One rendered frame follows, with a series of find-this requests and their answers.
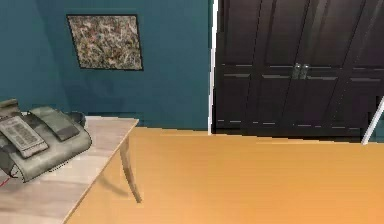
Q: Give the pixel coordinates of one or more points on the grey green backpack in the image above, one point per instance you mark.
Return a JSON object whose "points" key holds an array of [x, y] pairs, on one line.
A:
{"points": [[50, 146]]}

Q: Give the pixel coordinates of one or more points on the dark brown double door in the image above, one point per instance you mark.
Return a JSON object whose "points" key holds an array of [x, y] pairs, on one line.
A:
{"points": [[293, 66]]}

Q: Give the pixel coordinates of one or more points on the framed speckled abstract picture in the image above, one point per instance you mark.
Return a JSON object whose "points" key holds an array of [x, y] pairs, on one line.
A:
{"points": [[105, 41]]}

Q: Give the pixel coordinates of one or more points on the pale wooden table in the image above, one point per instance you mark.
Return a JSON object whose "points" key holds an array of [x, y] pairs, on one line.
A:
{"points": [[66, 186]]}

